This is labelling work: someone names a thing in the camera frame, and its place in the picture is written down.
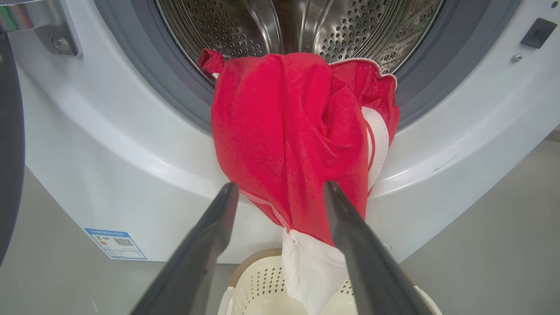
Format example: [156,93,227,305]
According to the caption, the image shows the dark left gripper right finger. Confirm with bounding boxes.
[322,181,434,315]

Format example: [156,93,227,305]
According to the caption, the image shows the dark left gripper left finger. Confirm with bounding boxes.
[131,182,240,315]

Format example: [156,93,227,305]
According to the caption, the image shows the red and white sports jersey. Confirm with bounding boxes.
[198,48,400,315]

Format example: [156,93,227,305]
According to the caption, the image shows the dark round glass washer door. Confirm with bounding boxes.
[0,33,25,267]

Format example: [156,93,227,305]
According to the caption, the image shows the cream laundry basket brown rim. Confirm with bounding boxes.
[217,248,442,315]

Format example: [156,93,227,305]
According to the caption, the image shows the white front-load washing machine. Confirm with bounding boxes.
[8,0,560,265]

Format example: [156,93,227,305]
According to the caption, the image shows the grey rubber door seal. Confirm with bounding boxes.
[94,0,521,134]

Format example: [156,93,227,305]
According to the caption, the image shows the chrome door hinge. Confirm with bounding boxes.
[0,0,81,57]

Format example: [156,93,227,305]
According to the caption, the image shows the black door latch socket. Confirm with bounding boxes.
[521,17,558,49]

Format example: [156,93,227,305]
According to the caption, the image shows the blue energy label sticker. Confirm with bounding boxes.
[84,227,147,261]

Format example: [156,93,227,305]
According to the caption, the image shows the perforated stainless steel drum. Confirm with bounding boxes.
[155,0,445,75]

